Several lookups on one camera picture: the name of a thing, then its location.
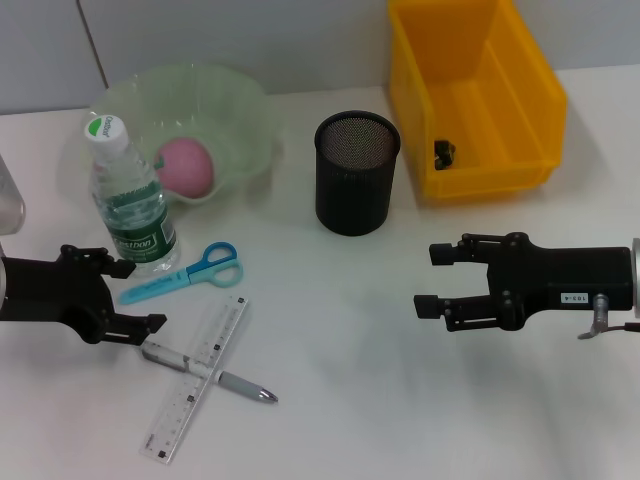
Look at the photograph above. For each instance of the pink toy peach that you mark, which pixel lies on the pink toy peach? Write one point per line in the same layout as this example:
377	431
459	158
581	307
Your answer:
187	167

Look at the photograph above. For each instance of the black mesh pen cup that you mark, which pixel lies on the black mesh pen cup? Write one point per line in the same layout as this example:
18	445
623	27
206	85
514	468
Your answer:
355	190

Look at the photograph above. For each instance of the pale green glass fruit bowl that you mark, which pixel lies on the pale green glass fruit bowl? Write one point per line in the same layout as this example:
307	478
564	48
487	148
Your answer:
215	110

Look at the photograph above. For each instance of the clear plastic ruler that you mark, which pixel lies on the clear plastic ruler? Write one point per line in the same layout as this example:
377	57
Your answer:
220	330

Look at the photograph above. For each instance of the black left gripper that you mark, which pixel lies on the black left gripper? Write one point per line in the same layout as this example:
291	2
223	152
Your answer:
50	292

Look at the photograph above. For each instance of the white grey ballpoint pen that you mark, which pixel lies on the white grey ballpoint pen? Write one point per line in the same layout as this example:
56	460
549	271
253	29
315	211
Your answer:
240	387

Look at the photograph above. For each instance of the clear green-label water bottle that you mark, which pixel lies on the clear green-label water bottle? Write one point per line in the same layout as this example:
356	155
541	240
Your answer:
135	220

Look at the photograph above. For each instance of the green plastic wrapper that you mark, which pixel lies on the green plastic wrapper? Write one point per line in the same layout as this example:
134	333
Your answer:
444	155

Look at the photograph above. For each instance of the yellow plastic bin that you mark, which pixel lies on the yellow plastic bin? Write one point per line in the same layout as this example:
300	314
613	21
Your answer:
480	100

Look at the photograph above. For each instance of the blue scissors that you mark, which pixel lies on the blue scissors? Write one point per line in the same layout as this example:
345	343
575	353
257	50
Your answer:
160	287

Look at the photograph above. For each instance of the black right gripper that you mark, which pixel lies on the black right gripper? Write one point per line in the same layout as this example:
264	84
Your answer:
565	275

